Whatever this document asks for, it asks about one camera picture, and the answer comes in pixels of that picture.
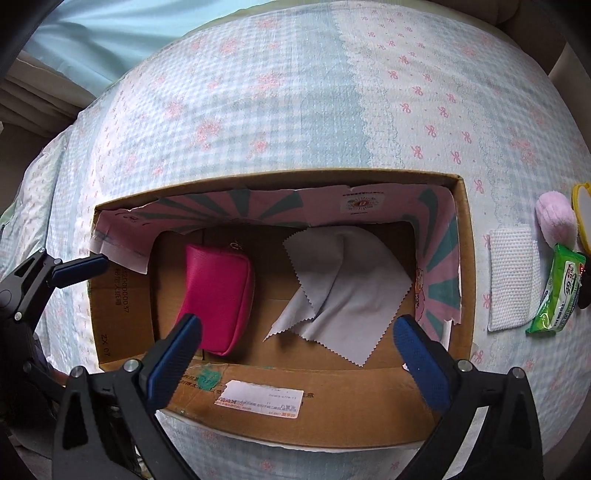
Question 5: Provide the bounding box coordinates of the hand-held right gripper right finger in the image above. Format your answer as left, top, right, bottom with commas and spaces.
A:
392, 315, 543, 480

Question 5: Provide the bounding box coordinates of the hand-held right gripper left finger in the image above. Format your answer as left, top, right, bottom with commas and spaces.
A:
52, 314, 204, 480

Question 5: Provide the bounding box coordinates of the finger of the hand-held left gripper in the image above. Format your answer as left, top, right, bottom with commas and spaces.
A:
0, 248, 110, 324

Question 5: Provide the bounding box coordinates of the brown cardboard box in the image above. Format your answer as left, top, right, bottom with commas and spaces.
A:
88, 170, 476, 450

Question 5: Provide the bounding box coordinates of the white woven pad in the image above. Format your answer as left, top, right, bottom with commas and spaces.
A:
487, 224, 541, 332

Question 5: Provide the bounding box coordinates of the green wet wipes packet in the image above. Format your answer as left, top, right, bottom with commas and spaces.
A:
525, 244, 591, 335

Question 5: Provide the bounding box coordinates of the pink fluffy puff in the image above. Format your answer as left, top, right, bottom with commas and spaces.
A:
536, 192, 578, 247

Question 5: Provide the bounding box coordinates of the yellow-rimmed round puff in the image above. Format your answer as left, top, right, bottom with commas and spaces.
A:
571, 182, 591, 232

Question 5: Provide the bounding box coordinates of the pink leather pouch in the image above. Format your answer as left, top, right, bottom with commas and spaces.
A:
174, 244, 256, 356

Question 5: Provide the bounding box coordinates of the grey zigzag-edged cloth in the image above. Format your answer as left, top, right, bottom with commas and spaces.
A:
263, 226, 414, 367

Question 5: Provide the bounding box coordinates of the light blue hanging cloth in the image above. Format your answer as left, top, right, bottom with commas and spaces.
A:
23, 0, 259, 97

